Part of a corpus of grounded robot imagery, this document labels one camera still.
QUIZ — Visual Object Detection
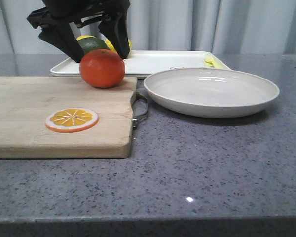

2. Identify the wooden cutting board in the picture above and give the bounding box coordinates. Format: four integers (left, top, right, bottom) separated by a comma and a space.
0, 76, 137, 159

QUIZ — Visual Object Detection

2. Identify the white round plate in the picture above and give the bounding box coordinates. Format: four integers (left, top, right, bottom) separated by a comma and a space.
144, 68, 280, 119

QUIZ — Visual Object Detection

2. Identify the orange slice toy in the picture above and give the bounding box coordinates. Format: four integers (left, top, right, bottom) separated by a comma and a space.
45, 108, 99, 133

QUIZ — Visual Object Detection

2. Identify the white rectangular tray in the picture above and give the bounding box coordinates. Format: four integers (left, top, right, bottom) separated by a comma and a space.
50, 50, 231, 77

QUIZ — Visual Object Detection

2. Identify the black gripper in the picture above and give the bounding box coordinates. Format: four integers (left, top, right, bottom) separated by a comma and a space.
27, 0, 130, 63

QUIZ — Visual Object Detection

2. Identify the yellow plastic fork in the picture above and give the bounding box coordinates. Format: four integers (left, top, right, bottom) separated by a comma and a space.
204, 55, 215, 68

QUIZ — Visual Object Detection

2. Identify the green lime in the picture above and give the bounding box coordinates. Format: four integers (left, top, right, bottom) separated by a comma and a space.
77, 37, 110, 55

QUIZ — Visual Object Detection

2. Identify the orange fruit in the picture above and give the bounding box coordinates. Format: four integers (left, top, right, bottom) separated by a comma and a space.
79, 49, 125, 88

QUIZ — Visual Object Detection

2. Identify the grey curtain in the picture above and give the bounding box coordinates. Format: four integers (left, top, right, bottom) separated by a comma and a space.
0, 0, 296, 54

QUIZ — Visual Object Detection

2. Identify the small yellow lemon behind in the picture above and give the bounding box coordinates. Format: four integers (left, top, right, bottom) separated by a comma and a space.
76, 35, 95, 41

